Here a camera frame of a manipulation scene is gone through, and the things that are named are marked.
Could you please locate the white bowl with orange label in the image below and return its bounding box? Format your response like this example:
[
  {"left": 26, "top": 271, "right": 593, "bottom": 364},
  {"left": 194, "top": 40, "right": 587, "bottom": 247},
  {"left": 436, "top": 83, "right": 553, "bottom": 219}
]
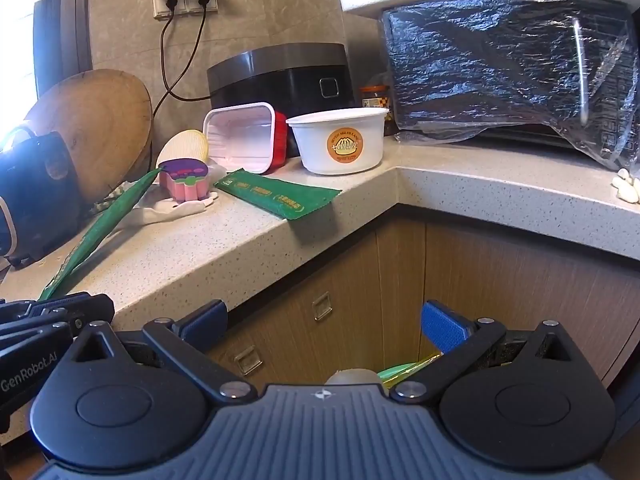
[{"left": 286, "top": 107, "right": 390, "bottom": 176}]

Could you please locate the round wooden cutting board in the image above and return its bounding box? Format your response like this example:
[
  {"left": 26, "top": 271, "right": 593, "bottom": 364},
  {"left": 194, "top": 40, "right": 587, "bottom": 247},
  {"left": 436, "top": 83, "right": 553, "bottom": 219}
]
[{"left": 22, "top": 69, "right": 153, "bottom": 206}]

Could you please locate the white tissue paper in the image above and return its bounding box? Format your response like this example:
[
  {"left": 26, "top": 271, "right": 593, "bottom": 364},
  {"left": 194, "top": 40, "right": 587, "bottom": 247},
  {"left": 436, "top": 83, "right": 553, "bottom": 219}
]
[{"left": 112, "top": 160, "right": 221, "bottom": 228}]

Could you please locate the green checkered cloth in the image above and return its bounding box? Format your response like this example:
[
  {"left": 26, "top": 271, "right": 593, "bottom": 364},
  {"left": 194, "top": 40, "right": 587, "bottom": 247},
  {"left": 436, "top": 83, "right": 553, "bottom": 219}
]
[{"left": 87, "top": 180, "right": 136, "bottom": 213}]

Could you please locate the dark window frame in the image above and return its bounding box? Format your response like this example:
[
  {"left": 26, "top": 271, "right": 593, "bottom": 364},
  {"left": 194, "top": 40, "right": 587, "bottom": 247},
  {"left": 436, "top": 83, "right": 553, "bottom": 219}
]
[{"left": 37, "top": 0, "right": 93, "bottom": 106}]

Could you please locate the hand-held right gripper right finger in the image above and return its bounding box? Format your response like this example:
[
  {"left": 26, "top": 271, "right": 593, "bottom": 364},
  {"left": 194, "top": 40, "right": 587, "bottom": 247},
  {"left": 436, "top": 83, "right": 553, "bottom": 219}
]
[{"left": 389, "top": 300, "right": 586, "bottom": 406}]

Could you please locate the dark round rice cooker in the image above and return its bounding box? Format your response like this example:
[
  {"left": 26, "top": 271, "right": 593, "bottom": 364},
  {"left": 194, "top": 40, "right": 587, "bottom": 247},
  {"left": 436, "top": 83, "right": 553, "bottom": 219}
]
[{"left": 0, "top": 125, "right": 83, "bottom": 266}]

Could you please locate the black square rice cooker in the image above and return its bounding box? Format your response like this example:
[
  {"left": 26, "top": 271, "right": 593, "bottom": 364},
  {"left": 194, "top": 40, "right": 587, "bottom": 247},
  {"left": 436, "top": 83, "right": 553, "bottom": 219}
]
[{"left": 207, "top": 42, "right": 351, "bottom": 122}]

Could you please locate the wooden cabinet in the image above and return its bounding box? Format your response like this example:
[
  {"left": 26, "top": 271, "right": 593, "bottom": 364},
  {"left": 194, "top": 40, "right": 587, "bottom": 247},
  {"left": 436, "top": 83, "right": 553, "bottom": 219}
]
[{"left": 115, "top": 205, "right": 640, "bottom": 401}]

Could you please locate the white plastic tray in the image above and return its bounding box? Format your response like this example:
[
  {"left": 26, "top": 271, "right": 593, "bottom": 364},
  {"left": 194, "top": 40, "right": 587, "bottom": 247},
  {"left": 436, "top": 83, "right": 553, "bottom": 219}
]
[{"left": 202, "top": 102, "right": 290, "bottom": 175}]

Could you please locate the black power cable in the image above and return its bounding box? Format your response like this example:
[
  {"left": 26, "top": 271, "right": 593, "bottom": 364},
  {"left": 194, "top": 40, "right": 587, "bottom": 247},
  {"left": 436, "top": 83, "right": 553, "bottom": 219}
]
[
  {"left": 149, "top": 0, "right": 211, "bottom": 171},
  {"left": 159, "top": 0, "right": 213, "bottom": 103}
]

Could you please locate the oven wrapped in plastic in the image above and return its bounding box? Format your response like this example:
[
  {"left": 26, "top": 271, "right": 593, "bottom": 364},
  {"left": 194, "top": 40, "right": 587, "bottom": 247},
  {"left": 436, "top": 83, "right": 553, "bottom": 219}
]
[{"left": 377, "top": 0, "right": 640, "bottom": 171}]

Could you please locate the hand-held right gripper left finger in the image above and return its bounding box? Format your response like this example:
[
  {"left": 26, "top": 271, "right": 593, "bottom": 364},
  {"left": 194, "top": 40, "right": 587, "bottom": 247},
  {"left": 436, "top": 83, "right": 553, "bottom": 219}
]
[{"left": 65, "top": 299, "right": 256, "bottom": 406}]

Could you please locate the glass jar with red lid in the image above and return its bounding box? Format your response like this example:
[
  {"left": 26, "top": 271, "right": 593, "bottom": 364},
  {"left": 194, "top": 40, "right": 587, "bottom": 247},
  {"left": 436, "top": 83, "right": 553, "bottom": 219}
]
[{"left": 360, "top": 85, "right": 398, "bottom": 137}]

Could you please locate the green wrapper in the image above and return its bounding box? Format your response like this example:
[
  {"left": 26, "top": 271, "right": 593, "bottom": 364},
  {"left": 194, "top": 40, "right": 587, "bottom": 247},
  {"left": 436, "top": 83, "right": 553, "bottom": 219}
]
[
  {"left": 214, "top": 170, "right": 343, "bottom": 221},
  {"left": 39, "top": 167, "right": 163, "bottom": 302}
]

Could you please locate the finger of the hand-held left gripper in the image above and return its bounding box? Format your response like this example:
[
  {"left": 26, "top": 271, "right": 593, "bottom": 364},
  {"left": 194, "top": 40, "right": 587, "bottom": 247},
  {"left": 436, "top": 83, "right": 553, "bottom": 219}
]
[
  {"left": 0, "top": 292, "right": 116, "bottom": 335},
  {"left": 0, "top": 321, "right": 75, "bottom": 356}
]

